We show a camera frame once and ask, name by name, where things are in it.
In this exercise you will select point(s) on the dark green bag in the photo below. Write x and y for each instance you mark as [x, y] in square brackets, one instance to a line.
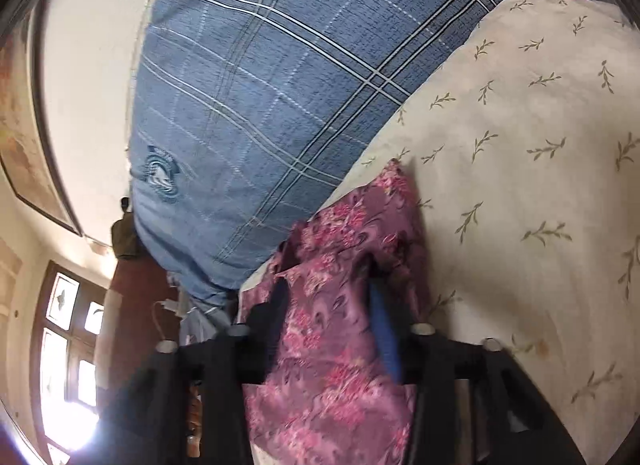
[125, 240]

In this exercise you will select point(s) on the blue plaid pillow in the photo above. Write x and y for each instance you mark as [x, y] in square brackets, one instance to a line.
[250, 95]

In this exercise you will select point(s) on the wooden framed window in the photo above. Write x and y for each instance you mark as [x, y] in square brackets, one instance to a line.
[65, 345]

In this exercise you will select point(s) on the cream leaf-print bedsheet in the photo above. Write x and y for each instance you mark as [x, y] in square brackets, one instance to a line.
[525, 170]

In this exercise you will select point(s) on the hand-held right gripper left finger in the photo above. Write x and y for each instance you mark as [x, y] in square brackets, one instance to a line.
[260, 325]

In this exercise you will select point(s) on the grey star-print bedsheet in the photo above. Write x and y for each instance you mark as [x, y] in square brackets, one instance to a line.
[200, 320]

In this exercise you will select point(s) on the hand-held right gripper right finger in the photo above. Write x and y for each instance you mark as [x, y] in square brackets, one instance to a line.
[387, 345]

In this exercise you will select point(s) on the purple floral garment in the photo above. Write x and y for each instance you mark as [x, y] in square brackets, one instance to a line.
[325, 345]

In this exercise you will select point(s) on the framed wall picture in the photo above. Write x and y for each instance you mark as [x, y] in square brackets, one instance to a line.
[30, 145]

